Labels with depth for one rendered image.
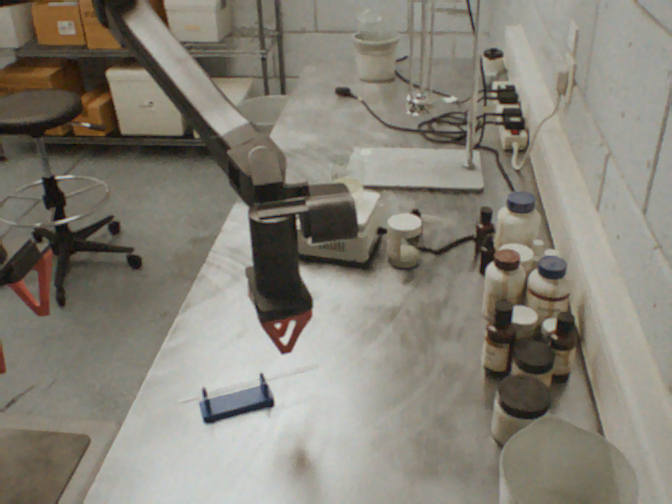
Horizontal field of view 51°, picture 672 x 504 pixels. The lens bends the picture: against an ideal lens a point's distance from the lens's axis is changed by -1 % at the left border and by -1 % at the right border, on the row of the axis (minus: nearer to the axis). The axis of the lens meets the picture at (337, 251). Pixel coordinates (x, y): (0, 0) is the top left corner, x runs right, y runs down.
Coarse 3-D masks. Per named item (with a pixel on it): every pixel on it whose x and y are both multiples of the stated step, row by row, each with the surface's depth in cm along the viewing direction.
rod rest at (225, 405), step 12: (264, 384) 95; (228, 396) 97; (240, 396) 97; (252, 396) 97; (264, 396) 97; (204, 408) 95; (216, 408) 95; (228, 408) 95; (240, 408) 95; (252, 408) 96; (204, 420) 94
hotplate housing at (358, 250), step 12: (372, 216) 127; (360, 228) 124; (372, 228) 126; (384, 228) 130; (300, 240) 126; (348, 240) 123; (360, 240) 122; (372, 240) 127; (300, 252) 128; (312, 252) 127; (324, 252) 126; (336, 252) 125; (348, 252) 125; (360, 252) 124; (360, 264) 125
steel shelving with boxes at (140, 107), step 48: (48, 0) 334; (192, 0) 316; (0, 48) 327; (192, 48) 317; (240, 48) 315; (96, 96) 350; (144, 96) 332; (240, 96) 330; (0, 144) 353; (144, 144) 342; (192, 144) 339
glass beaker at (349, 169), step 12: (336, 156) 126; (348, 156) 126; (336, 168) 127; (348, 168) 128; (360, 168) 123; (336, 180) 123; (348, 180) 122; (360, 180) 124; (360, 192) 125; (360, 204) 126
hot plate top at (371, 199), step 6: (366, 192) 131; (372, 192) 131; (366, 198) 129; (372, 198) 129; (378, 198) 129; (366, 204) 127; (372, 204) 127; (360, 210) 125; (366, 210) 125; (372, 210) 126; (360, 216) 123; (366, 216) 123; (360, 222) 122; (366, 222) 122
